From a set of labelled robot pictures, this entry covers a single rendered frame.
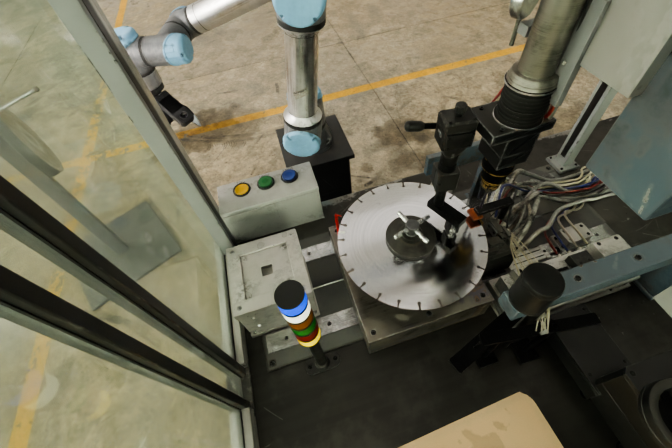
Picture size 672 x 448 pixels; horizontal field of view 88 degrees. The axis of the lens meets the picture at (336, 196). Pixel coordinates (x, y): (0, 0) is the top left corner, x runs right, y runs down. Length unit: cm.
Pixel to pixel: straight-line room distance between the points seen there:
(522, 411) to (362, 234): 49
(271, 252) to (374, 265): 26
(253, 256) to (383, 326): 35
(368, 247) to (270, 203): 33
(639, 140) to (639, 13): 15
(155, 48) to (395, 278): 80
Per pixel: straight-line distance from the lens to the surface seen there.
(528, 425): 94
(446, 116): 61
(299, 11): 84
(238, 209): 98
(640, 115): 57
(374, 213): 84
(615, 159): 61
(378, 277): 75
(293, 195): 97
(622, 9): 55
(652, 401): 80
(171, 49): 102
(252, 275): 86
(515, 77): 59
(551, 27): 56
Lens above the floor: 163
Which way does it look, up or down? 51 degrees down
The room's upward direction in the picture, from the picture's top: 8 degrees counter-clockwise
